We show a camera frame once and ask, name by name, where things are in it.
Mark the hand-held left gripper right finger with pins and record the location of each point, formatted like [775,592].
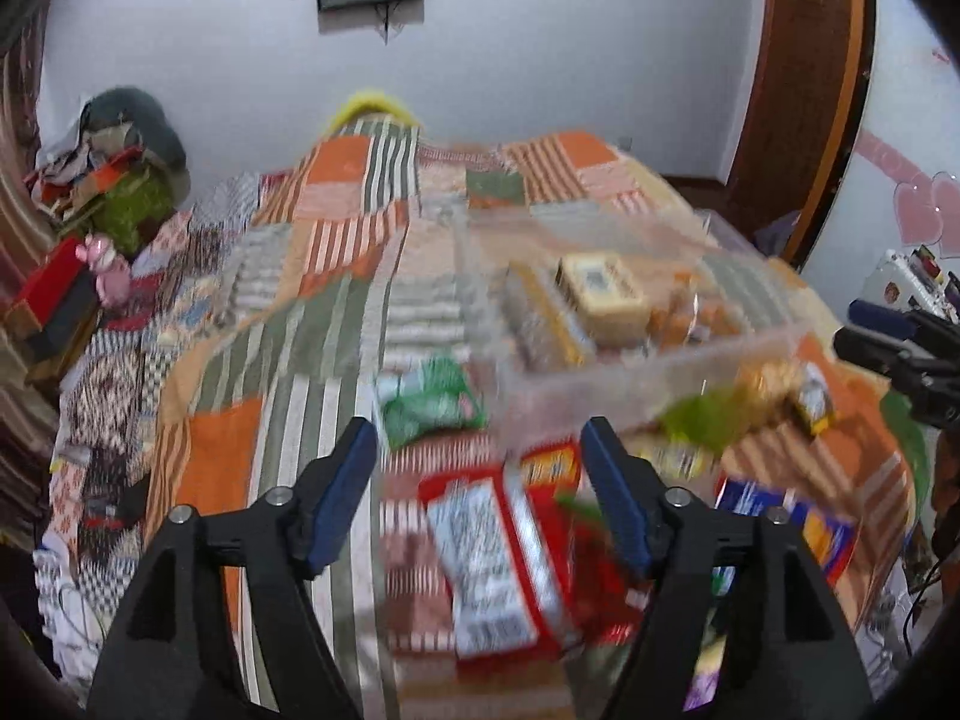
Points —
[616,499]

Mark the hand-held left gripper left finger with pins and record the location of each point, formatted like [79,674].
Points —
[346,481]

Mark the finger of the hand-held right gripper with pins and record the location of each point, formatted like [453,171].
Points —
[881,317]
[874,351]

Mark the clear plastic storage box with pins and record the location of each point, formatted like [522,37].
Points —
[637,382]

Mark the red white-label snack packet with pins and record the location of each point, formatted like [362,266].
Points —
[480,555]

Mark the white cluttered item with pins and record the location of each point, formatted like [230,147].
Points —
[911,281]

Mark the small yellow snack packet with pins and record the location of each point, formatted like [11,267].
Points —
[814,401]

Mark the brown snack packet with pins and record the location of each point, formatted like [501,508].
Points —
[772,386]

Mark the lime green snack packet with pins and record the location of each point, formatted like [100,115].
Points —
[701,416]

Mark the blue snack packet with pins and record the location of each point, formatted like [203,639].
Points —
[795,529]

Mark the orange snack packets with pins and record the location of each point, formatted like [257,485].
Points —
[694,319]

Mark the yellow striped snack packet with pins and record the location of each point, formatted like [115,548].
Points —
[544,319]

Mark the patchwork striped blanket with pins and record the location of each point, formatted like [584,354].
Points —
[315,285]

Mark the purple snack packet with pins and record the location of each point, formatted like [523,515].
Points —
[705,682]

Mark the yellow snack box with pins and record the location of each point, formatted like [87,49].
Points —
[604,292]

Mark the brown wooden door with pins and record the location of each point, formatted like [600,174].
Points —
[802,90]

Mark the pink plush toy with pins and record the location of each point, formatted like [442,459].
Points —
[105,270]

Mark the red box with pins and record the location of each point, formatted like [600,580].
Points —
[49,289]

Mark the yellow pillow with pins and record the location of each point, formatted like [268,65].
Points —
[371,106]

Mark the pile of clothes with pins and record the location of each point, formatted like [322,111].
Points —
[127,150]

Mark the striped curtain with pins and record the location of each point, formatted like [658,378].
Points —
[19,240]

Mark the pink heart wall decal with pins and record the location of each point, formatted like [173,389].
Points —
[926,214]

